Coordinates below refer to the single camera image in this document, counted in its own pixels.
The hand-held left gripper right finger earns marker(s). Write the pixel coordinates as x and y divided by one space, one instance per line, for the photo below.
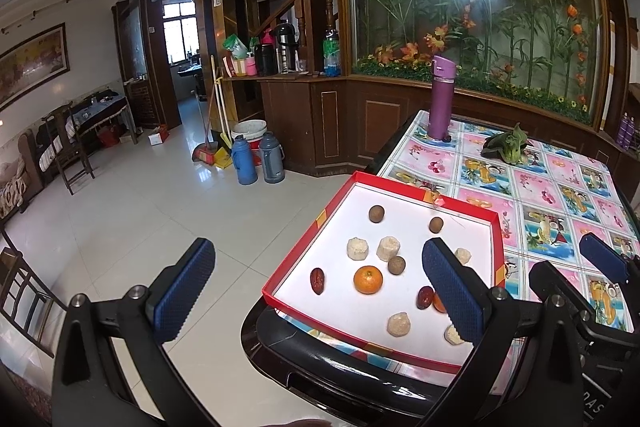
452 287

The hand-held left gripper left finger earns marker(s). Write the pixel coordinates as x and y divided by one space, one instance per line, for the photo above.
185 287

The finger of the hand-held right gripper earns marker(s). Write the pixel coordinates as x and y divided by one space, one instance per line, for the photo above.
602 254
550 277

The orange tangerine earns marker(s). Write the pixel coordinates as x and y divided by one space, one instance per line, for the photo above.
368 280
439 302

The red cardboard box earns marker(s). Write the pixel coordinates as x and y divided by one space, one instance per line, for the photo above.
340 302

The purple spray bottle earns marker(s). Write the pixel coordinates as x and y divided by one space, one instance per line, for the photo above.
622 132
633 133

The black dining table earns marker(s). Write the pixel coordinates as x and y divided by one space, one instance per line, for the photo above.
300 357

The yellow broom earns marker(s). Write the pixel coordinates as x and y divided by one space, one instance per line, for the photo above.
223 157

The green leafy vegetable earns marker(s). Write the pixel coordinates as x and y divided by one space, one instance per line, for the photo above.
505 147

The blue thermos jug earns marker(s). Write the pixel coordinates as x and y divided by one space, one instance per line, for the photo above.
245 159

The small cardboard box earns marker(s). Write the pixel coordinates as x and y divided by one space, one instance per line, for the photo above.
157 137

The grey thermos jug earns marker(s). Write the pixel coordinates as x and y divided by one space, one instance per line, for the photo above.
272 157

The wooden chair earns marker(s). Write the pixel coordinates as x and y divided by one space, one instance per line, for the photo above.
22 287
67 147

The white bucket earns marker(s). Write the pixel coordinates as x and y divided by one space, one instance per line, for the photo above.
248 132

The red bag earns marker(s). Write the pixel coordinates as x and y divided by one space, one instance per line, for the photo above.
107 137

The purple flask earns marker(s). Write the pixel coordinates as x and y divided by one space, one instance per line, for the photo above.
441 99

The side table with dark cloth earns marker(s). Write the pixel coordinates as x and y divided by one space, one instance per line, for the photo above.
100 107

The patterned sofa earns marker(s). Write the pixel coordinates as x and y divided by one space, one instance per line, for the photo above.
15 177

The black flask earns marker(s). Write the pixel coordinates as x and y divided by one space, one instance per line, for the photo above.
264 59

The green bag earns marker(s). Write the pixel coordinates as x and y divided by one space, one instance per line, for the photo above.
235 47

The window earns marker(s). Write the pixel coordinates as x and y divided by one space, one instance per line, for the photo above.
179 39

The glass cup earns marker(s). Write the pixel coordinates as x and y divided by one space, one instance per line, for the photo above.
302 64

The glass flower display panel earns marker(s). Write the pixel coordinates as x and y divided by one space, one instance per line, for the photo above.
475 32

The black steel thermos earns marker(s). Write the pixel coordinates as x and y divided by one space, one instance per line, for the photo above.
285 47

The green plastic bottle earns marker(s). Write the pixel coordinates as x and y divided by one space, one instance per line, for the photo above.
331 52

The wooden pillar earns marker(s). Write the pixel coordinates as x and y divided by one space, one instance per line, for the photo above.
225 7

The wooden staircase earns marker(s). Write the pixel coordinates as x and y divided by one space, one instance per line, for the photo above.
295 7

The wooden door frame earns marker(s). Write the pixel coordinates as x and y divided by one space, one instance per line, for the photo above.
150 52

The framed wall painting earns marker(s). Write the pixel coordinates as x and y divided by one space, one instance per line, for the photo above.
32 62

